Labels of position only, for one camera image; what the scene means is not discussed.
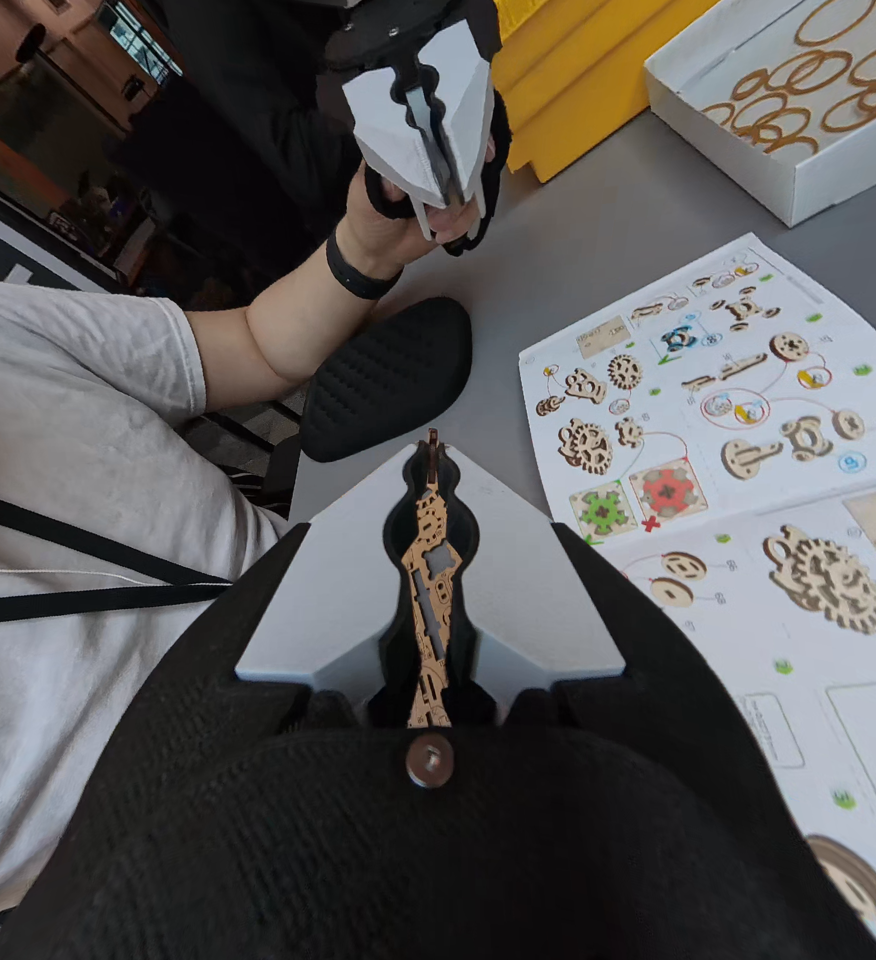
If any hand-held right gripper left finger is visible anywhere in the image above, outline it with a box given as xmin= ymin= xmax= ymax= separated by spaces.
xmin=234 ymin=442 xmax=427 ymax=725

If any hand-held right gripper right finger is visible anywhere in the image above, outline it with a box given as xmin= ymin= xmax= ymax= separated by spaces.
xmin=438 ymin=442 xmax=628 ymax=725

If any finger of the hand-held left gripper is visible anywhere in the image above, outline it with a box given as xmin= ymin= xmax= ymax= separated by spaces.
xmin=342 ymin=61 xmax=448 ymax=210
xmin=419 ymin=18 xmax=497 ymax=207

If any wooden parts sheet strip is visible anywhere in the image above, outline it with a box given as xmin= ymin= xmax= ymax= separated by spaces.
xmin=399 ymin=427 xmax=464 ymax=729

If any person's left forearm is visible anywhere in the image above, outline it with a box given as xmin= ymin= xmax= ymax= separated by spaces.
xmin=185 ymin=251 xmax=382 ymax=415

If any person's left hand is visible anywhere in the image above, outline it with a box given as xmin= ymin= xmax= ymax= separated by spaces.
xmin=336 ymin=138 xmax=499 ymax=265

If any yellow object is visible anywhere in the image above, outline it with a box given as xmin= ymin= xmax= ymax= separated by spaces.
xmin=492 ymin=0 xmax=720 ymax=184

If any black wristband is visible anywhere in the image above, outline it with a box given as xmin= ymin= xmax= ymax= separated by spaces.
xmin=324 ymin=228 xmax=406 ymax=302

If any illustrated instruction booklet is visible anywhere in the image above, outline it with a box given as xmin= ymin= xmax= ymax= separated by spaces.
xmin=519 ymin=232 xmax=876 ymax=960

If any black quilted cushion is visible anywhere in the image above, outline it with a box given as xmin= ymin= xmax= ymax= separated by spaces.
xmin=300 ymin=296 xmax=475 ymax=464

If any white cardboard box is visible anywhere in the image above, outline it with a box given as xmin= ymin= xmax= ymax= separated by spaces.
xmin=644 ymin=0 xmax=876 ymax=228

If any pile of tan rubber bands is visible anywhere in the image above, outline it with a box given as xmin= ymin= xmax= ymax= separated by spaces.
xmin=700 ymin=0 xmax=876 ymax=157

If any black framed marker sign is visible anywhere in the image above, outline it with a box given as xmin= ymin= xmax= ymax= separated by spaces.
xmin=0 ymin=196 xmax=112 ymax=295

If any black strap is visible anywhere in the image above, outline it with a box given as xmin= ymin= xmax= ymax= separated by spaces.
xmin=0 ymin=489 xmax=235 ymax=627

